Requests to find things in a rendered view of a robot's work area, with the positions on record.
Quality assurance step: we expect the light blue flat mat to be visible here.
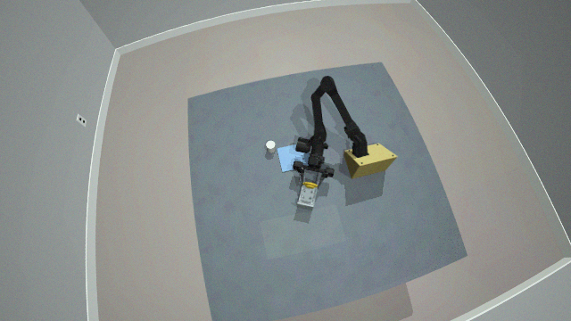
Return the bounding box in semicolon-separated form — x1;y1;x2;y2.
277;144;310;172

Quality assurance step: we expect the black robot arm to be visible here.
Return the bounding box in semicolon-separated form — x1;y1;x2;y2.
295;76;369;167

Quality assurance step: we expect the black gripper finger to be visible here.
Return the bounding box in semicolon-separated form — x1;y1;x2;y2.
318;173;328;189
298;168;304;185

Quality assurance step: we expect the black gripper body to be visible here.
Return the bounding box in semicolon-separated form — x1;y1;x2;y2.
294;152;335;177

